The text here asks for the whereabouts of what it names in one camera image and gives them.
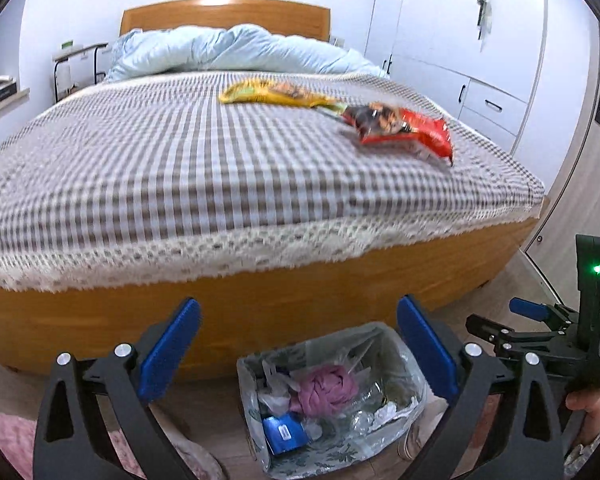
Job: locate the person's right forearm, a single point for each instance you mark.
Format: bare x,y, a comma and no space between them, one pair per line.
587,455

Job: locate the wall socket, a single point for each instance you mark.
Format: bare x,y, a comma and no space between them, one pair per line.
337,40

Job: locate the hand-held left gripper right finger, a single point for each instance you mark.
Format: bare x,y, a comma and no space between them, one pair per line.
425,345

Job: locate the blue carton box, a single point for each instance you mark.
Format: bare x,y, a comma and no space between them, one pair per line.
282,432

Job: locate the person's right white slipper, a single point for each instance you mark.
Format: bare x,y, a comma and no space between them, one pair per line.
412,442

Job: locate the beige wooden door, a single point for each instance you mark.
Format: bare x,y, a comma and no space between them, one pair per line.
580,200

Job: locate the white wardrobe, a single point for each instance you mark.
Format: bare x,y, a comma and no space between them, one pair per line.
430,10

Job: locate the person's left white slipper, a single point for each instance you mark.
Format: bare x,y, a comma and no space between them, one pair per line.
195,460

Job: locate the yellow snack packet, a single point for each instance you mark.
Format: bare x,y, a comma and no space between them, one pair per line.
260,91

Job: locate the black frame side table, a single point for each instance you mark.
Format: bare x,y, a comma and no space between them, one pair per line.
77,50

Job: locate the wooden bed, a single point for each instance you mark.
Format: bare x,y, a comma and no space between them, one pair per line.
280,300

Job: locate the light blue duvet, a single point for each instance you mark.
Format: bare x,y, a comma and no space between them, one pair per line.
230,50

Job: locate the red snack bag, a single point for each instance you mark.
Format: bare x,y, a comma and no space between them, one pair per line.
405,127

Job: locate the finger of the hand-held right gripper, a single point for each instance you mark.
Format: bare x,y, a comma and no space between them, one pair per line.
527,306
485,327

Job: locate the hanging pale pouch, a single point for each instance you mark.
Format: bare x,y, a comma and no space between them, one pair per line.
486,20

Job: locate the pink shaggy rug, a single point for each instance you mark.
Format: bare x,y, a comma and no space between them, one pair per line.
10,435

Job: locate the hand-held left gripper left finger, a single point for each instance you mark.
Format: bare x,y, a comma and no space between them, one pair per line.
172,345

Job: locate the bin with floral liner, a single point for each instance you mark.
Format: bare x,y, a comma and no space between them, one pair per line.
330,460

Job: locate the translucent white plastic bag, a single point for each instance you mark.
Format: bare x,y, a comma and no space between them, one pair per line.
275,390

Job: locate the black box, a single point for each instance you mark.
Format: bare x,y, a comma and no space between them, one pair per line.
2,94

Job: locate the person's white slipper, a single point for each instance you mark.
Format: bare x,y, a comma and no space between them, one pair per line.
412,442
195,460

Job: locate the wooden window sill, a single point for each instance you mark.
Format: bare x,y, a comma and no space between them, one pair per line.
10,102

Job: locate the person's right hand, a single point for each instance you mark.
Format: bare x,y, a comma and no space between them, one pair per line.
590,405

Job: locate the purple towel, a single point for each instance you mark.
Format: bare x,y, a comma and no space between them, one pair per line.
325,390

